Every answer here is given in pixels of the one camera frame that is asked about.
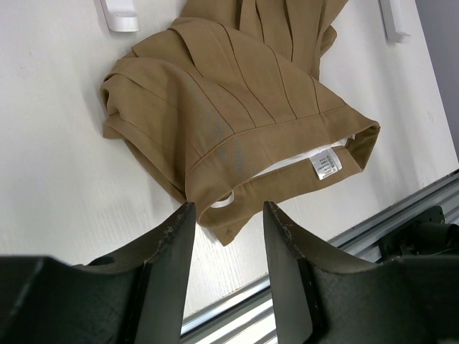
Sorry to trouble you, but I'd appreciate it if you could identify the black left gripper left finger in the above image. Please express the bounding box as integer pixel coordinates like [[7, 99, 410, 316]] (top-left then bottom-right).
[[1, 203, 196, 343]]

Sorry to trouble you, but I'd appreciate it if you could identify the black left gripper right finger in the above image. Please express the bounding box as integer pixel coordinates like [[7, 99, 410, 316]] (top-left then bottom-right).
[[263, 201, 458, 343]]

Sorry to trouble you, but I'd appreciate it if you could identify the tan pleated skirt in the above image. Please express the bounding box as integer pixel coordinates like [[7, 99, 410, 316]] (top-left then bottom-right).
[[101, 1, 380, 245]]

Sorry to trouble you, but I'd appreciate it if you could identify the white garment rack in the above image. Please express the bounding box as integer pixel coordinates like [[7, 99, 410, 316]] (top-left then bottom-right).
[[100, 0, 410, 44]]

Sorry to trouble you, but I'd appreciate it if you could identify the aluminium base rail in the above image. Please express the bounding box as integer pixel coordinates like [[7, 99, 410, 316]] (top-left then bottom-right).
[[181, 174, 458, 343]]

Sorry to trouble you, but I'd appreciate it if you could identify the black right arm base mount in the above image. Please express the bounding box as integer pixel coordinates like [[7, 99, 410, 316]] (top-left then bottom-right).
[[377, 206, 458, 262]]

